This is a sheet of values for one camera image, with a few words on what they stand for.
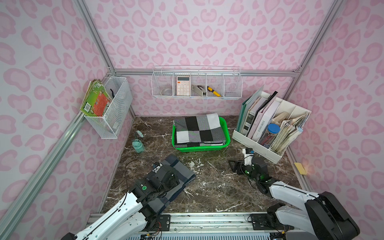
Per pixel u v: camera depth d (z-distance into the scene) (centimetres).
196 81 102
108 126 73
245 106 84
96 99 72
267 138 91
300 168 94
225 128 101
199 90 94
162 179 56
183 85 95
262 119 88
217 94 98
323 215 42
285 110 95
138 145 95
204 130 98
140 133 84
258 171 68
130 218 60
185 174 88
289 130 82
